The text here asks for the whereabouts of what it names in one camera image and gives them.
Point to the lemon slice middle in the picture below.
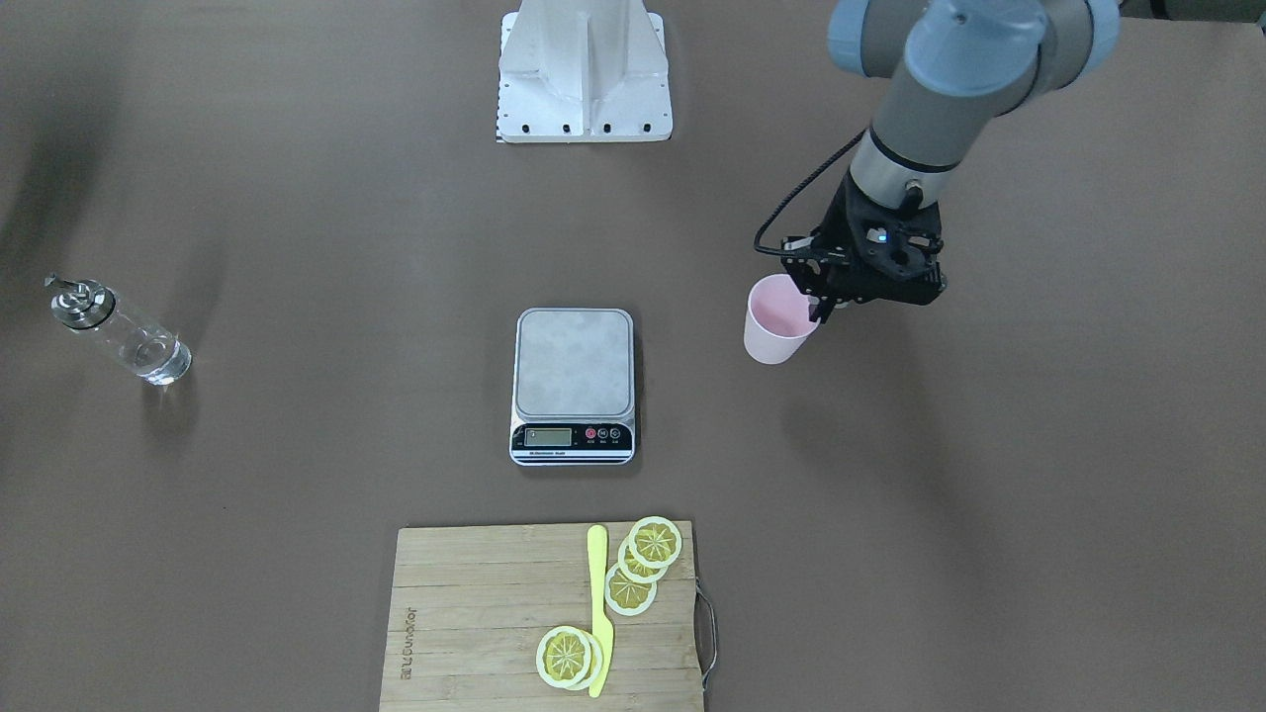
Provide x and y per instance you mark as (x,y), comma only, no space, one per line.
(632,570)

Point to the lemon slice bottom front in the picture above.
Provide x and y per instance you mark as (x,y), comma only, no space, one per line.
(562,656)

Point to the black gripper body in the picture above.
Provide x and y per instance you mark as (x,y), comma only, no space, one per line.
(842,224)

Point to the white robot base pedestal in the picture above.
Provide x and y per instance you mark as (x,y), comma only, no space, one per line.
(572,71)

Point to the pink plastic cup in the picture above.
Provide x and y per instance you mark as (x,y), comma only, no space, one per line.
(777,320)

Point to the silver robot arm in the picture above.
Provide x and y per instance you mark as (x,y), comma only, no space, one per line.
(952,66)

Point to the lemon slice lower stack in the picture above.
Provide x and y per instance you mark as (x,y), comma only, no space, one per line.
(627,597)

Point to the yellow plastic knife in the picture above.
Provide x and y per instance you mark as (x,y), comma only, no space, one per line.
(601,626)

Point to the digital kitchen scale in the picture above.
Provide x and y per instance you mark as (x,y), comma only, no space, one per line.
(573,399)

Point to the lemon slice top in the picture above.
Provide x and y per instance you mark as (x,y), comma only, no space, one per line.
(654,542)

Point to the bamboo cutting board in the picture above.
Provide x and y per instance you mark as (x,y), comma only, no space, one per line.
(470,604)

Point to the clear glass sauce bottle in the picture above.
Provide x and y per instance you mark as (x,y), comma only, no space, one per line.
(101,316)

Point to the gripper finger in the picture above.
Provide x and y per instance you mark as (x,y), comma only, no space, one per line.
(819,309)

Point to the lemon slice bottom behind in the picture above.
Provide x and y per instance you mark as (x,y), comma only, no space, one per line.
(596,662)

